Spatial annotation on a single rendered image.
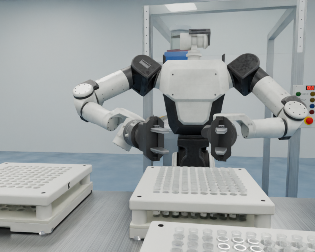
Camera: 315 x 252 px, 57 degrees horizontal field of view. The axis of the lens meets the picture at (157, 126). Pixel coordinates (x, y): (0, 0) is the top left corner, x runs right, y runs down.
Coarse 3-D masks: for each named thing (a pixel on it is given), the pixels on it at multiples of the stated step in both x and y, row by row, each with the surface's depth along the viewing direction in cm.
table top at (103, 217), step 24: (96, 192) 76; (120, 192) 76; (72, 216) 61; (96, 216) 61; (120, 216) 61; (288, 216) 61; (312, 216) 61; (0, 240) 50; (24, 240) 50; (48, 240) 50; (72, 240) 50; (96, 240) 50; (120, 240) 50
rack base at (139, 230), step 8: (152, 216) 54; (160, 216) 54; (208, 216) 54; (248, 216) 54; (144, 224) 51; (208, 224) 51; (216, 224) 51; (224, 224) 51; (232, 224) 51; (240, 224) 51; (248, 224) 51; (136, 232) 51; (144, 232) 50
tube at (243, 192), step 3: (240, 189) 52; (243, 189) 53; (246, 189) 53; (240, 192) 52; (243, 192) 52; (246, 192) 52; (243, 195) 52; (246, 195) 52; (240, 216) 53; (243, 216) 52; (246, 216) 53; (240, 219) 53; (243, 219) 52
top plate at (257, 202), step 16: (144, 176) 64; (240, 176) 64; (144, 192) 54; (160, 192) 54; (208, 192) 54; (256, 192) 54; (144, 208) 50; (160, 208) 50; (176, 208) 50; (192, 208) 49; (208, 208) 49; (224, 208) 49; (240, 208) 48; (256, 208) 48; (272, 208) 48
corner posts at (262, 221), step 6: (132, 210) 51; (138, 210) 50; (144, 210) 51; (132, 216) 51; (138, 216) 51; (144, 216) 51; (258, 216) 49; (264, 216) 48; (270, 216) 49; (132, 222) 51; (138, 222) 51; (144, 222) 51; (258, 222) 49; (264, 222) 49; (270, 222) 49
